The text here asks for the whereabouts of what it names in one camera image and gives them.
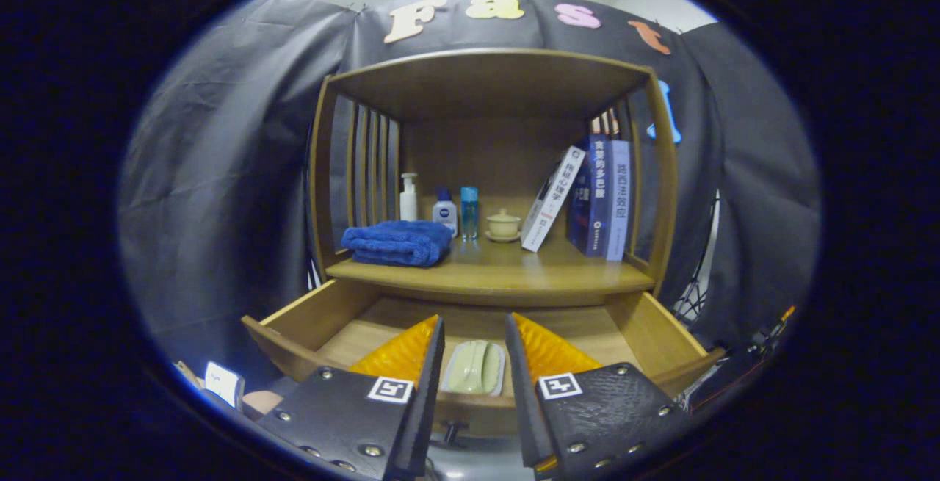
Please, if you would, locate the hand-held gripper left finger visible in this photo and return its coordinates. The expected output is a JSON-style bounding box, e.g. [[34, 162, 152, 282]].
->
[[257, 314, 447, 480]]

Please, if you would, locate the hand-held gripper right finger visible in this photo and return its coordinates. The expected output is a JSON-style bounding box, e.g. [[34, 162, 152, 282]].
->
[[505, 312, 695, 478]]

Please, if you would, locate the green scrub brush white pad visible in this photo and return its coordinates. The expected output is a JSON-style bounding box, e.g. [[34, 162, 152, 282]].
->
[[441, 340, 507, 397]]

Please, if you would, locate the wooden drawer with black knob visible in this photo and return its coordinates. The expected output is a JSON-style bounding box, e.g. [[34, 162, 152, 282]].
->
[[241, 279, 726, 446]]

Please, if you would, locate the wooden countertop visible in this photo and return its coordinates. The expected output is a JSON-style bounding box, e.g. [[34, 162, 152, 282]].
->
[[325, 235, 656, 298]]

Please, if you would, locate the wooden cabinet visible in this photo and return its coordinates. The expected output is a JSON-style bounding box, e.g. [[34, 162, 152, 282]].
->
[[307, 48, 680, 313]]

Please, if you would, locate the blue folded towel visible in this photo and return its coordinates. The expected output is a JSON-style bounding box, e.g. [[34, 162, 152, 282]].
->
[[340, 220, 454, 268]]

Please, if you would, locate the beige lidded teacup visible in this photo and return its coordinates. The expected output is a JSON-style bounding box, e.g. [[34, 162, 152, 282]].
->
[[485, 208, 524, 243]]

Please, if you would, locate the white bottle with blue cap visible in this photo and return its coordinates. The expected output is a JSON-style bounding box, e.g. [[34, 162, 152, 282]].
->
[[432, 187, 459, 238]]

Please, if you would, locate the clear blue bottle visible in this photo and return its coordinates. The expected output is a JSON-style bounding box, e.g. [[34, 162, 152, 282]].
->
[[460, 187, 480, 241]]

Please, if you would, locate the white card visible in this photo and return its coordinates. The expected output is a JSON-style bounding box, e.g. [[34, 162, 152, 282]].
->
[[203, 361, 245, 410]]

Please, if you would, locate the white pump bottle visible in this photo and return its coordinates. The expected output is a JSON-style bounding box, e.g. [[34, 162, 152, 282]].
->
[[399, 173, 419, 222]]

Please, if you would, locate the white book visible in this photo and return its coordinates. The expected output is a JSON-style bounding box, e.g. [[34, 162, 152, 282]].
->
[[521, 145, 587, 253]]

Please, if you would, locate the black backdrop stand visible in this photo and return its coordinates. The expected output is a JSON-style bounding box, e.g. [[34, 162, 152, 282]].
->
[[672, 191, 720, 324]]

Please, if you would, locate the dark blue book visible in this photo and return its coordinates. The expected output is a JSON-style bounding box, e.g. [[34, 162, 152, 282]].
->
[[567, 134, 612, 258]]

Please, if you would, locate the light blue book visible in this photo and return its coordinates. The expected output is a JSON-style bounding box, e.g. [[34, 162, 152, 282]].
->
[[604, 140, 632, 261]]

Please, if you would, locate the orange and black clamp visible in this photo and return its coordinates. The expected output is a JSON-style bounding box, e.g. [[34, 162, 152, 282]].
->
[[749, 306, 796, 353]]

